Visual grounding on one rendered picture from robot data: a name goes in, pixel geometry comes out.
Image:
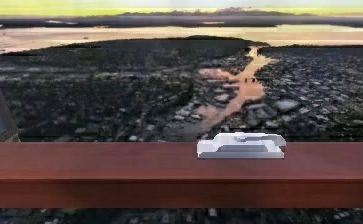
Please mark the white window latch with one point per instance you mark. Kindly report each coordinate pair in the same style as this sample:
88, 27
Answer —
241, 148

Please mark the red-brown wooden window frame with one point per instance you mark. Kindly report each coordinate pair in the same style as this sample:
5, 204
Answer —
122, 173

